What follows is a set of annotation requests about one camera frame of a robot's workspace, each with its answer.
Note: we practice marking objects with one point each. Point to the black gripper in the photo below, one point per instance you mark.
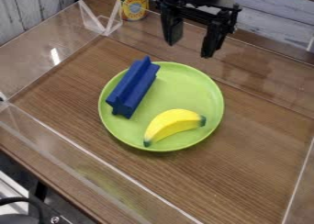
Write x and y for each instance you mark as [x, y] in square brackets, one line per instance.
[220, 11]

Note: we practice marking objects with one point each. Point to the blue star-shaped block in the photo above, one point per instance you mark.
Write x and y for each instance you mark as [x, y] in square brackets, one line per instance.
[129, 92]

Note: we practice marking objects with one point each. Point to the green round plate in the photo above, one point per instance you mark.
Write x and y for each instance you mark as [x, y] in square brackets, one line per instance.
[181, 87]

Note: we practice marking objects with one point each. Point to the yellow blue tin can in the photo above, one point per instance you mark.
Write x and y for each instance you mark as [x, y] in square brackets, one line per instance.
[134, 9]

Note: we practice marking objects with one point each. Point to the yellow toy banana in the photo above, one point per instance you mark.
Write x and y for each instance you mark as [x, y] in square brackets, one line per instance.
[171, 122]

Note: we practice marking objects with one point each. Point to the clear acrylic corner bracket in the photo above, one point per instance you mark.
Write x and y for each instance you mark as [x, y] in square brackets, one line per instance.
[105, 25]

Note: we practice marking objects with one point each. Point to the black metal bracket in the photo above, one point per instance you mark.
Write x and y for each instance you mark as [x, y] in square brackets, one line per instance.
[58, 211]

